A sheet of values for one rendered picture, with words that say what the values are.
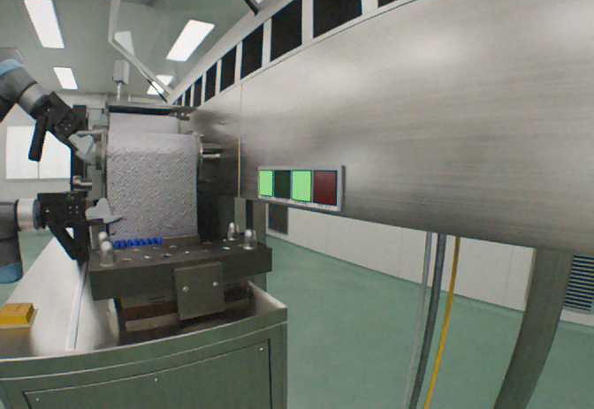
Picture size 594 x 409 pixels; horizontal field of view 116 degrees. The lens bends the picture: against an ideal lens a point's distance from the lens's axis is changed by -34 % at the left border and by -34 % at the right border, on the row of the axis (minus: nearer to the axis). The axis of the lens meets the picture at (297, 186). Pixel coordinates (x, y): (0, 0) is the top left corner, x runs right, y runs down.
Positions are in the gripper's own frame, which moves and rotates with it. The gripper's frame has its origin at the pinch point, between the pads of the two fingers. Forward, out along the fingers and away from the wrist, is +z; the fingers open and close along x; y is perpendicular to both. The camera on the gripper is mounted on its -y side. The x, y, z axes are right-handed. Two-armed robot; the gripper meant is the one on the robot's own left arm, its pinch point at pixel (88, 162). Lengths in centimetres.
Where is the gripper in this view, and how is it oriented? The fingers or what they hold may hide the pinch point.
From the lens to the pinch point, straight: 80.2
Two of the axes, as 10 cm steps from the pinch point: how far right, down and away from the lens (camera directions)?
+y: 5.2, -7.8, 3.5
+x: -6.1, -0.5, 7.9
